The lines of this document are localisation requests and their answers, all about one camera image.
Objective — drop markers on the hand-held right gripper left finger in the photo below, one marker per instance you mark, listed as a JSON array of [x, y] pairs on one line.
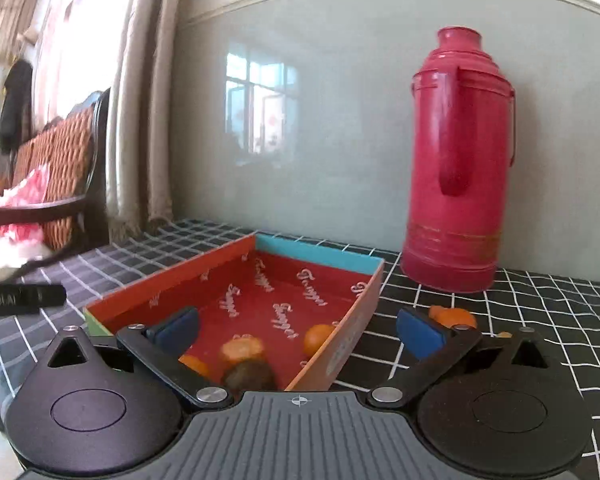
[[177, 334]]

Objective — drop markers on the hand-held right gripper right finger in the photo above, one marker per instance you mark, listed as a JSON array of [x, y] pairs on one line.
[[419, 332]]

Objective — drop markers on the small tangerine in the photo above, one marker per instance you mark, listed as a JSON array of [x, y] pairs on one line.
[[196, 364]]

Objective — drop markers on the wrinkled orange-red fruit piece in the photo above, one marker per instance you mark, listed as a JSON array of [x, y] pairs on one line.
[[241, 349]]

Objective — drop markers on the dark brown round fruit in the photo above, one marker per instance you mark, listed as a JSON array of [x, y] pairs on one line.
[[250, 376]]

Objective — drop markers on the colourful cardboard box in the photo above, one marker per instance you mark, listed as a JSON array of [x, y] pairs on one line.
[[280, 300]]

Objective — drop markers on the pink white cloth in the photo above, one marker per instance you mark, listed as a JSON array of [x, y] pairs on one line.
[[15, 200]]

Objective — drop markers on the red thermos flask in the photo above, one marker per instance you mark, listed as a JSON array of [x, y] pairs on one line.
[[455, 210]]

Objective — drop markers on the dark wooden chair orange cushion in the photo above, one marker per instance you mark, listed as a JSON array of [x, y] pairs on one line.
[[65, 170]]

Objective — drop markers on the dark hanging garment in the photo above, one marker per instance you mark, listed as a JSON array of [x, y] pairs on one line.
[[16, 105]]

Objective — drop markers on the beige curtain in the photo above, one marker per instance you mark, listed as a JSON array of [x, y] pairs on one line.
[[140, 110]]

